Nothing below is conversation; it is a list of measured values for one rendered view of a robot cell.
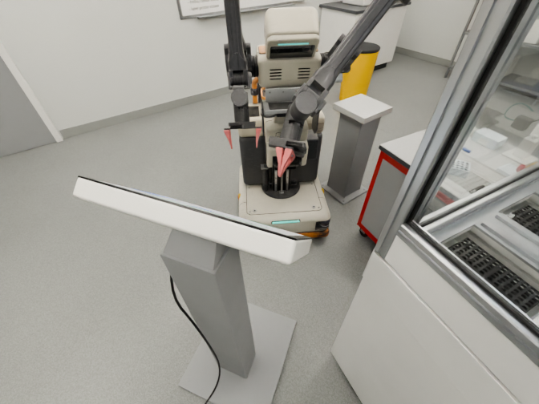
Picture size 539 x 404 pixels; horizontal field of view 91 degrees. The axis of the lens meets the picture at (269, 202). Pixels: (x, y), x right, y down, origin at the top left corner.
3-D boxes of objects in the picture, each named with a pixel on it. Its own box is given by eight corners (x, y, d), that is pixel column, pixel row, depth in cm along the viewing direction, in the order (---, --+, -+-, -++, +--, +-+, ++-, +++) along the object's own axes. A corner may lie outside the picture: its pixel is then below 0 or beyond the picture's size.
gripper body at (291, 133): (303, 148, 71) (310, 122, 71) (267, 142, 73) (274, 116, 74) (305, 155, 77) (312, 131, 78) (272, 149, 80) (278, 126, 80)
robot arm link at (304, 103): (324, 105, 79) (301, 86, 78) (341, 87, 68) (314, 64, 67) (301, 135, 78) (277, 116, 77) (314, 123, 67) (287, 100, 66)
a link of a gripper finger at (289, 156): (285, 175, 71) (294, 142, 72) (260, 170, 73) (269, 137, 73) (289, 180, 77) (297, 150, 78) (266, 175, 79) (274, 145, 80)
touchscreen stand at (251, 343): (226, 296, 165) (189, 161, 94) (296, 322, 153) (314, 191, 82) (179, 386, 132) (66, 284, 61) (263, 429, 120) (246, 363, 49)
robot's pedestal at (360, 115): (318, 185, 238) (331, 103, 185) (342, 173, 250) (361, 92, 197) (342, 205, 221) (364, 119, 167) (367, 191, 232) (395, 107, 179)
